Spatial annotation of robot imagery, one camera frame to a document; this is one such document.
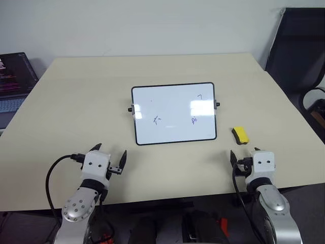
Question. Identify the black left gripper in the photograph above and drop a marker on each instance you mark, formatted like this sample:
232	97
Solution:
116	170

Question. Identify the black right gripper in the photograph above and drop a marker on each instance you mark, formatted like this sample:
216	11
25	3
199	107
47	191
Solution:
242	170

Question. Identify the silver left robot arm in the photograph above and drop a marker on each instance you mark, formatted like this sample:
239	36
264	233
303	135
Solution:
76	206

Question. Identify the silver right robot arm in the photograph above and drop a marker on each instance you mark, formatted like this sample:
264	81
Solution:
275	200

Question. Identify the yellow and black eraser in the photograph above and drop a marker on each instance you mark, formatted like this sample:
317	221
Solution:
240	134

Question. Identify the red plastic piece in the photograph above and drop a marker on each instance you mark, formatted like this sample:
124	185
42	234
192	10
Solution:
224	226

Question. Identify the small black-framed whiteboard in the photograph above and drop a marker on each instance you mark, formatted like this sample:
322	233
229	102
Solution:
174	114

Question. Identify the black office chair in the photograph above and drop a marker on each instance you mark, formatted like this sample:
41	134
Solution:
292	56

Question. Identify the open laptop computer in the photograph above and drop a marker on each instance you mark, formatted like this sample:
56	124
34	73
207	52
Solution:
14	81

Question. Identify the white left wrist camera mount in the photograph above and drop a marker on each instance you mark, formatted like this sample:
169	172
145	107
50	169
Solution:
95	164

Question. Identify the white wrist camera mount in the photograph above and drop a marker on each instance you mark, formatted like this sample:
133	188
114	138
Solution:
95	164
264	162

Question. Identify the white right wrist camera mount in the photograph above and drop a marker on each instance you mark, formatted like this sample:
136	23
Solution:
264	162

